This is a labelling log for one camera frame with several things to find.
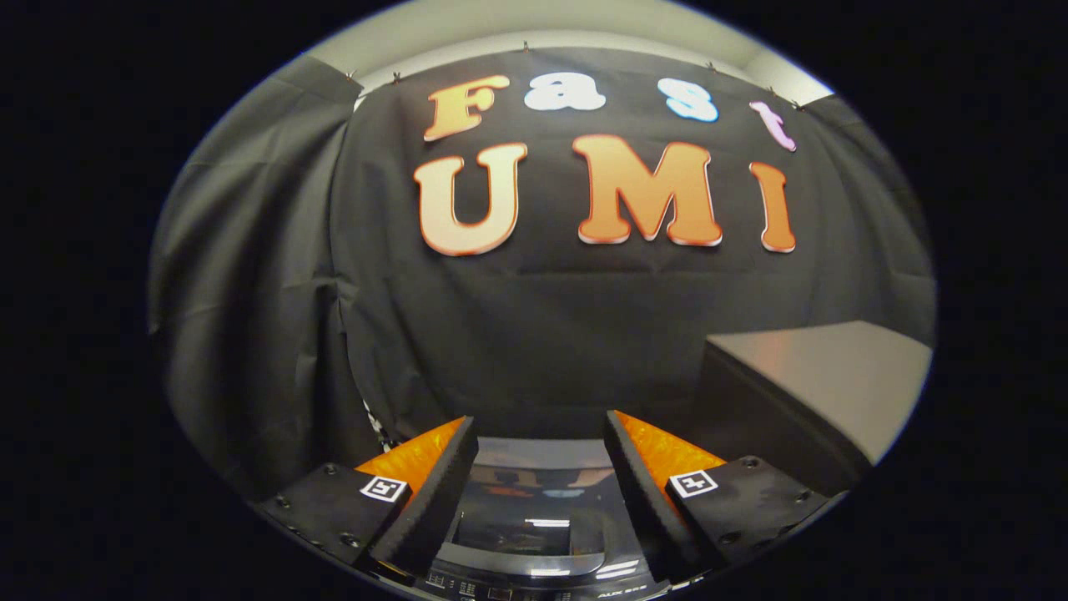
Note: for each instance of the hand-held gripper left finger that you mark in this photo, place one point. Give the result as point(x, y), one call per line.
point(430, 501)

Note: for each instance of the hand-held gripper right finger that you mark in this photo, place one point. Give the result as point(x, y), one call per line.
point(655, 509)

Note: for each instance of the dark washing machine lid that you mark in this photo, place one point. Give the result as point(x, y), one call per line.
point(542, 509)

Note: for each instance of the grey washing machine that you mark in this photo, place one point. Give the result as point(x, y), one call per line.
point(534, 588)

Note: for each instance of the checkered black white board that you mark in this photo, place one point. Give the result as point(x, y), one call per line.
point(377, 426)

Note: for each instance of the black backdrop cloth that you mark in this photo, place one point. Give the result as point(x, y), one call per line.
point(542, 317)

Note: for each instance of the grey cabinet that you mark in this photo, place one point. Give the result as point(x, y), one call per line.
point(826, 376)

